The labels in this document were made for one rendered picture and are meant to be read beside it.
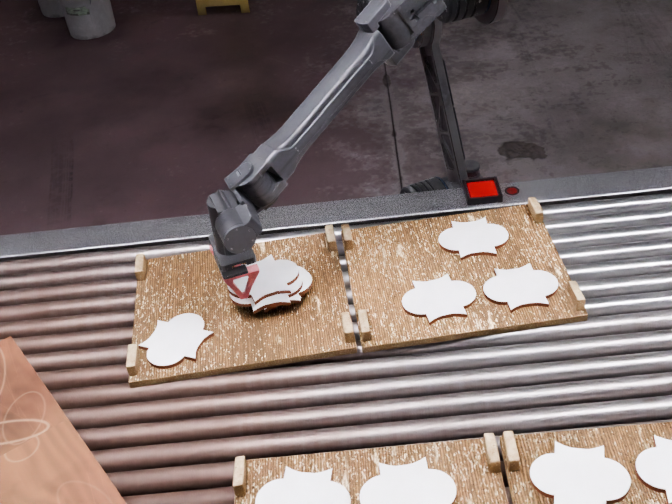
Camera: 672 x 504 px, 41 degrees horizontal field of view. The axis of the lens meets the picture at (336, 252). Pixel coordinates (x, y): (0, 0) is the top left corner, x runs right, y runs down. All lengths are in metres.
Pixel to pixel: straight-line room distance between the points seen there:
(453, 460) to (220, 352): 0.48
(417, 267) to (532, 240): 0.24
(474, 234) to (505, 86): 2.50
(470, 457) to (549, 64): 3.22
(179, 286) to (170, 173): 2.14
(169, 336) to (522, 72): 3.00
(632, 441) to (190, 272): 0.90
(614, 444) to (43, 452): 0.87
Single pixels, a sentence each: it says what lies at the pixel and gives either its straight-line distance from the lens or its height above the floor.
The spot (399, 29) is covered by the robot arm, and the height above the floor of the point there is 1.36.
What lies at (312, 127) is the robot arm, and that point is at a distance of 1.61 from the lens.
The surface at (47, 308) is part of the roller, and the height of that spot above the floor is 0.92.
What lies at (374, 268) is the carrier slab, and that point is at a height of 0.94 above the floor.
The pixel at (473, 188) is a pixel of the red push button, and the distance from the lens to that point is 2.00.
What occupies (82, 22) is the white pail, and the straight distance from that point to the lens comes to 5.29.
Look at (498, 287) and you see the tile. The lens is 1.72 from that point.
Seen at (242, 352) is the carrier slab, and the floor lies 0.94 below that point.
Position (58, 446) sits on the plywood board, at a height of 1.04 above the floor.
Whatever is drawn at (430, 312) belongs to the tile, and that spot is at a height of 0.95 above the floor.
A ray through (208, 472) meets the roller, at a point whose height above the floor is 0.92.
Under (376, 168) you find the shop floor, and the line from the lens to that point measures 3.76.
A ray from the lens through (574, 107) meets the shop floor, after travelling 4.15.
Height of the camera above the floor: 2.08
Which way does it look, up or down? 39 degrees down
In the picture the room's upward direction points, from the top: 7 degrees counter-clockwise
